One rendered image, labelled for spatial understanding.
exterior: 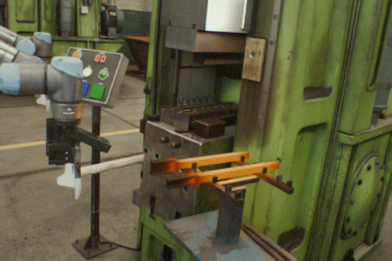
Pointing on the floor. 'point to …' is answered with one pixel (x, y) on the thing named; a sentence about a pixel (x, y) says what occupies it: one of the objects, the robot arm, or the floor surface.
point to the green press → (65, 24)
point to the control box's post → (95, 174)
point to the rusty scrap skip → (139, 51)
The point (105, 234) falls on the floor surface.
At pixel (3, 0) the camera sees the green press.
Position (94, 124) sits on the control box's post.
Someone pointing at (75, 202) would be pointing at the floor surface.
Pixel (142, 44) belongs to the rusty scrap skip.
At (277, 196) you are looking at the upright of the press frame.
